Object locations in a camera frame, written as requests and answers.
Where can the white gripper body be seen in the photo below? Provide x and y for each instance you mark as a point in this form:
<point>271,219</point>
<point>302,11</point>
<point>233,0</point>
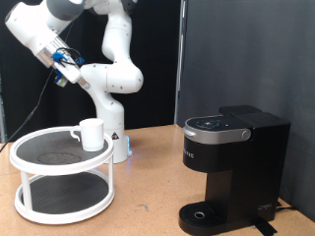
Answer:
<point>72,73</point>

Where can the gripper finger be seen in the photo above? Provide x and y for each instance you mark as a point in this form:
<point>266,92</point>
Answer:
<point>84,85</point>

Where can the white mug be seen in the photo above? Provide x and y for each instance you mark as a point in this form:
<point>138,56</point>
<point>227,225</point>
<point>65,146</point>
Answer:
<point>92,134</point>

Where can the black Keurig coffee machine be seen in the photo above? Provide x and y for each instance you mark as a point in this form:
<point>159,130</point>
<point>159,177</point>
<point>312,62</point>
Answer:
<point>242,164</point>

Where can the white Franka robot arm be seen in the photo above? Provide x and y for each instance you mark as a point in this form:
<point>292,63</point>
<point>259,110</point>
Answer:
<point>111,78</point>

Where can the black curtain backdrop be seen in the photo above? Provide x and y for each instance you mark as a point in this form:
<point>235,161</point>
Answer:
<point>157,49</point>

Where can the white two-tier turntable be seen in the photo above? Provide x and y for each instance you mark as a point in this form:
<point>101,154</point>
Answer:
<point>62,168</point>

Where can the dark gray panel board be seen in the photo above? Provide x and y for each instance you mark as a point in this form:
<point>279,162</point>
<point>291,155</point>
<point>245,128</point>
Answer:
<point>262,39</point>

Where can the black tape strip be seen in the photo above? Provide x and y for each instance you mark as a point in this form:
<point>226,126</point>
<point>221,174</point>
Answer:
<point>264,226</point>

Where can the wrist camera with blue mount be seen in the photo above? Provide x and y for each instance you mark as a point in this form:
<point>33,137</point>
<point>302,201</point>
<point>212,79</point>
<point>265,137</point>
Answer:
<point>60,80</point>

